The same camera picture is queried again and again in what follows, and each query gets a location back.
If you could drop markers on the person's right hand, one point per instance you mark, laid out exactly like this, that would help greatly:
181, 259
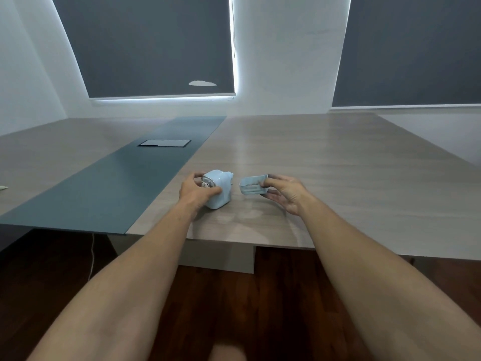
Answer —
294, 195

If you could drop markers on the person's left hand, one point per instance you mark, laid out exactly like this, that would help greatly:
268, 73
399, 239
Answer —
191, 193

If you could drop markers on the person's left thumb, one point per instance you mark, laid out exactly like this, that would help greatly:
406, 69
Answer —
212, 191

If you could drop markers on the person's right thumb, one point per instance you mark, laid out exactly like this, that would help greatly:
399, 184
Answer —
277, 178

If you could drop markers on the light blue pencil sharpener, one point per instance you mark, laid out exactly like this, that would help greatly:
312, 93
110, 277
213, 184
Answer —
221, 191

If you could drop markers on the clear plastic shavings tray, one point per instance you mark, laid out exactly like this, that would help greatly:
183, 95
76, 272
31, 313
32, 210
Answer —
251, 186

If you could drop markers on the person's right forearm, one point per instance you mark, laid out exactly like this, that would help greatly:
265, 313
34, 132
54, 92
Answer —
375, 281

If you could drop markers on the person's left forearm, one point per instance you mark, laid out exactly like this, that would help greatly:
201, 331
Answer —
127, 281

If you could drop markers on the person's knee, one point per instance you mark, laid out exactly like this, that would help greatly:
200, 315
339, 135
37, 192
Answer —
227, 353

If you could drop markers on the dark grey roller blind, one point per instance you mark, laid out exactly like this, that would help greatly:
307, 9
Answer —
150, 41
409, 48

